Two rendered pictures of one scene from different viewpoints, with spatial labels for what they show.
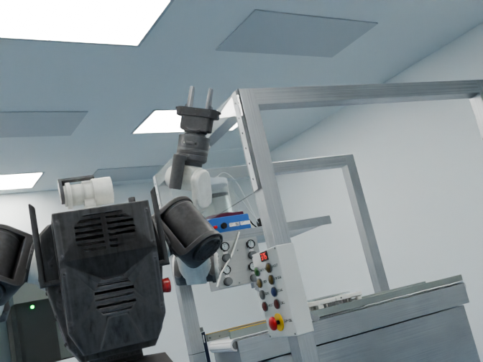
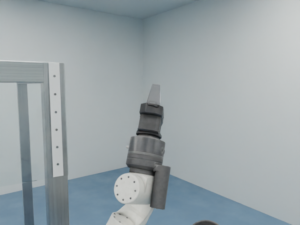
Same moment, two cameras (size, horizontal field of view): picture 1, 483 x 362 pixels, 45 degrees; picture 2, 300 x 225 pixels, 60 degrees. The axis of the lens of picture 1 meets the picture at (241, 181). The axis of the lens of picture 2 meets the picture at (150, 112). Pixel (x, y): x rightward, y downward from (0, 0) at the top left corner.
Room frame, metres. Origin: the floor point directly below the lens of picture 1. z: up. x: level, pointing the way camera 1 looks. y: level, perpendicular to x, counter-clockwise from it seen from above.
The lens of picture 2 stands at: (1.59, 0.74, 1.63)
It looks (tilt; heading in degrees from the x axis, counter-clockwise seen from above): 6 degrees down; 267
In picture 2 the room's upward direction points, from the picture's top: straight up
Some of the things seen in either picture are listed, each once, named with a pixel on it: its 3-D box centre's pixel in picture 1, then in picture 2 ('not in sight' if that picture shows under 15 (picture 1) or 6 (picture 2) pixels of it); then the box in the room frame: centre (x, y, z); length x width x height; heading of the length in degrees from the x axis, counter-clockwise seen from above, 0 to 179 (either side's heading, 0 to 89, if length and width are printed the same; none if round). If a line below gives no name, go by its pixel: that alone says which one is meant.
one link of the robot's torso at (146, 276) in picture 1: (105, 277); not in sight; (1.30, 0.35, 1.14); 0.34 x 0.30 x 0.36; 111
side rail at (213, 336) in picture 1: (327, 308); not in sight; (2.99, -0.28, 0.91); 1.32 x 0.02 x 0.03; 117
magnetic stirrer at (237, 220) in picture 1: (221, 226); not in sight; (2.59, 0.13, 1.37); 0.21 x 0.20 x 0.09; 27
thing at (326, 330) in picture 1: (348, 322); not in sight; (2.88, -0.35, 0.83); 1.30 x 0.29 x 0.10; 117
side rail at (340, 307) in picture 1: (358, 303); not in sight; (2.76, -0.40, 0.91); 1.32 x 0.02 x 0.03; 117
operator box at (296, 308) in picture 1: (281, 291); not in sight; (1.77, -0.04, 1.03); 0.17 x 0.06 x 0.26; 27
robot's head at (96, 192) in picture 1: (90, 197); not in sight; (1.36, 0.36, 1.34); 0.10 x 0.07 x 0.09; 111
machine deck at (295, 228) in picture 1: (255, 237); not in sight; (2.72, 0.00, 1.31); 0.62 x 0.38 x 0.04; 117
